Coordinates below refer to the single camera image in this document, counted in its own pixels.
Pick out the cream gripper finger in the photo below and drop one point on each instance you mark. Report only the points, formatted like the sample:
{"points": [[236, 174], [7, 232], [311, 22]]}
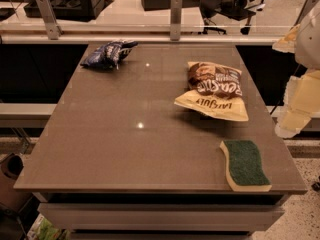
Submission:
{"points": [[286, 44], [301, 103]]}

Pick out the blue chip bag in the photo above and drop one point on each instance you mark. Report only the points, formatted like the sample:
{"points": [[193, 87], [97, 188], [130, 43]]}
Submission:
{"points": [[109, 55]]}

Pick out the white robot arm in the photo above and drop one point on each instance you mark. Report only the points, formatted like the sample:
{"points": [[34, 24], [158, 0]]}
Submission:
{"points": [[307, 45]]}

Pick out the brown and yellow chip bag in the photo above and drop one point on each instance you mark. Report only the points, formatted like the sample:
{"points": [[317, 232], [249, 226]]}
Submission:
{"points": [[215, 91]]}

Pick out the black office chair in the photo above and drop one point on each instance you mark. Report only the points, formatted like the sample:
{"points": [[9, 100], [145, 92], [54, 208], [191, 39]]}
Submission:
{"points": [[230, 7]]}

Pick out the green and yellow sponge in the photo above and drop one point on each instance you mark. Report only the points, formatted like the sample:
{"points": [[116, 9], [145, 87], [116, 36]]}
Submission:
{"points": [[243, 166]]}

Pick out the black tray on shelf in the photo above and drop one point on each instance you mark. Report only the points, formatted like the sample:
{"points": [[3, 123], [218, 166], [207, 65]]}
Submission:
{"points": [[79, 10]]}

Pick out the white table drawer front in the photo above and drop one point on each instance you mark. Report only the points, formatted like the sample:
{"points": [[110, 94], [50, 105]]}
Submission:
{"points": [[160, 217]]}

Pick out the glass railing panel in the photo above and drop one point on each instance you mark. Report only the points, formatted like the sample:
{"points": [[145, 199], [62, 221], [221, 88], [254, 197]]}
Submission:
{"points": [[126, 19]]}

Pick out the green package under table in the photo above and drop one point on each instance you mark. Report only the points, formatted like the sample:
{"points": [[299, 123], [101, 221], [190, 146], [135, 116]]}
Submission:
{"points": [[43, 229]]}

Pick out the brown bin at left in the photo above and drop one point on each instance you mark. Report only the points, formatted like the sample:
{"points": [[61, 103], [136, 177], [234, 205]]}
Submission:
{"points": [[11, 200]]}

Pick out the right metal railing bracket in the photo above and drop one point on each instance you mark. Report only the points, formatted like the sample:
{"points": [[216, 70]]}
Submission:
{"points": [[306, 8]]}

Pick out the metal railing bracket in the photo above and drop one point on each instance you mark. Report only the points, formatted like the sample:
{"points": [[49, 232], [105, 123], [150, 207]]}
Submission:
{"points": [[175, 19], [46, 11], [306, 8]]}

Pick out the middle metal railing bracket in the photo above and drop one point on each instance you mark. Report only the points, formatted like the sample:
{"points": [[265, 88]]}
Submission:
{"points": [[175, 19]]}

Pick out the left metal railing bracket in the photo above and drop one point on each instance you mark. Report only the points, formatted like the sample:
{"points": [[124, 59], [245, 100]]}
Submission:
{"points": [[46, 11]]}

